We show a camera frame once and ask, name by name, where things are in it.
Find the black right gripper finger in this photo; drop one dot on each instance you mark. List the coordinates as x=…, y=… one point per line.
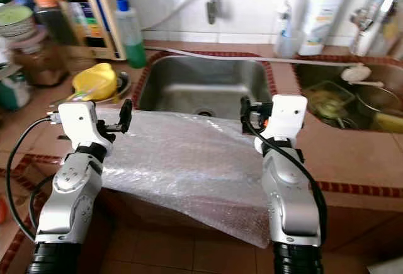
x=245, y=111

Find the yellow plastic bowl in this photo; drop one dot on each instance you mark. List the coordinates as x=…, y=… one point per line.
x=94, y=82

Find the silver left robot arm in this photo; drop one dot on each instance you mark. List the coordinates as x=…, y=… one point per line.
x=69, y=192

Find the large steel sink basin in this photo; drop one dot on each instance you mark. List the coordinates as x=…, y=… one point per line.
x=201, y=85

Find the thin white counter pipe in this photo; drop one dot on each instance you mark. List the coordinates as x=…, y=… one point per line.
x=227, y=55

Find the steel sink basin with dishes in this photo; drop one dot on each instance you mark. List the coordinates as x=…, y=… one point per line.
x=308, y=79

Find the green soap bottle blue cap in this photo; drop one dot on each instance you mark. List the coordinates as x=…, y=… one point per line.
x=135, y=53

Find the empty clear glass jar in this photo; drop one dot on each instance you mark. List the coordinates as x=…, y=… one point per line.
x=79, y=57

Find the clear cup with tube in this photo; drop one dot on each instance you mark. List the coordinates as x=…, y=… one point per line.
x=288, y=44

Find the clear bubble wrap sheet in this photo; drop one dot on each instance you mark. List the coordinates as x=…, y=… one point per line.
x=182, y=173

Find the jar of brown powder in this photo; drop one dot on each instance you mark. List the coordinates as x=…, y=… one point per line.
x=38, y=66

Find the beige water purifier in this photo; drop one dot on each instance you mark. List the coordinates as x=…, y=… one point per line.
x=94, y=22

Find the white round sink strainer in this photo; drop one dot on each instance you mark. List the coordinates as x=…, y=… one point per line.
x=356, y=72

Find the green and white mug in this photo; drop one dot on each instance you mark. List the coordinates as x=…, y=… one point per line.
x=12, y=91

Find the white bottle with yellow cap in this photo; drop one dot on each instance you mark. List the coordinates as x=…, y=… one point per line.
x=321, y=22

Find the patterned bowl with green lid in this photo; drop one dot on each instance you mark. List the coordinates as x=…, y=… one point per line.
x=12, y=17

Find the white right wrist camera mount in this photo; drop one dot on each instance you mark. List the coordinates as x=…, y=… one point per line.
x=286, y=116

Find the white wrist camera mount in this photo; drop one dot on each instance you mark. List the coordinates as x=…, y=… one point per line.
x=286, y=116
x=79, y=123

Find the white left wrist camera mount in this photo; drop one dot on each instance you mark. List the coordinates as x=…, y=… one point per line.
x=79, y=123

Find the chrome wall tap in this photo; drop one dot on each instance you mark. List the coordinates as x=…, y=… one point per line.
x=362, y=19

